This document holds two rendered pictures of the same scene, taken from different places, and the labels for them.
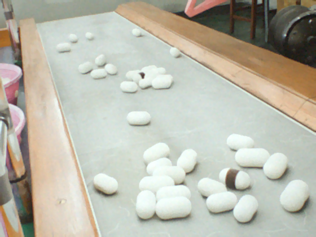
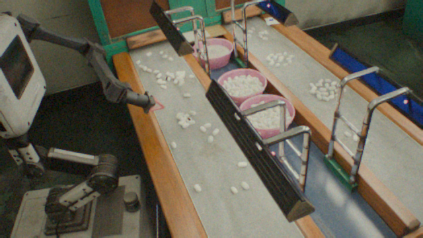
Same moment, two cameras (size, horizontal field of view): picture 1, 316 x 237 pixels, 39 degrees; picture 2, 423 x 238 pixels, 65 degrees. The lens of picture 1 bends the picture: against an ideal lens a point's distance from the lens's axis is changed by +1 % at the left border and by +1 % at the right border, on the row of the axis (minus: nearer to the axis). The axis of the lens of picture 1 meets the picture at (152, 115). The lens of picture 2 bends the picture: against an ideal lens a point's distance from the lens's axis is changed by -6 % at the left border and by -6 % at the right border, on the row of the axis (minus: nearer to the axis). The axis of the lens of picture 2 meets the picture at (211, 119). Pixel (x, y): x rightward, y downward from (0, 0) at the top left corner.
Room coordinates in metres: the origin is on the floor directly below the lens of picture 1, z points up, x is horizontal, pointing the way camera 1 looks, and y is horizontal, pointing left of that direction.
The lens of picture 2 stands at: (2.13, 0.07, 1.83)
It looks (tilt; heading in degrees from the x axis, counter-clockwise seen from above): 40 degrees down; 178
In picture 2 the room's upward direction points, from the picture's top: 8 degrees counter-clockwise
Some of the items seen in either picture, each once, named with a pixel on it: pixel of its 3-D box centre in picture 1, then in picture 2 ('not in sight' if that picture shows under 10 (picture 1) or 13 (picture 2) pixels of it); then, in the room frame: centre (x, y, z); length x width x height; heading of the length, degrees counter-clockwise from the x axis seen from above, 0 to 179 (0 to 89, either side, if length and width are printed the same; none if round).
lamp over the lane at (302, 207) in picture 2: not in sight; (250, 135); (1.34, 0.22, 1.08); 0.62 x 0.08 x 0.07; 14
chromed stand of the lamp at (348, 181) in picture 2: not in sight; (363, 130); (1.23, 0.68, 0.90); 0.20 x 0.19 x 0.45; 14
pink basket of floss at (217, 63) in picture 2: not in sight; (213, 54); (0.16, 0.22, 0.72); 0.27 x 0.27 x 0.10
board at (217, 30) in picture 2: not in sight; (200, 34); (-0.05, 0.16, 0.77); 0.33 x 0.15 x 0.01; 104
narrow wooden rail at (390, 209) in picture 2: not in sight; (283, 98); (0.71, 0.52, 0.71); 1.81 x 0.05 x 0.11; 14
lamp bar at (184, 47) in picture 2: not in sight; (168, 24); (0.40, -0.02, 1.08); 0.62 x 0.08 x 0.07; 14
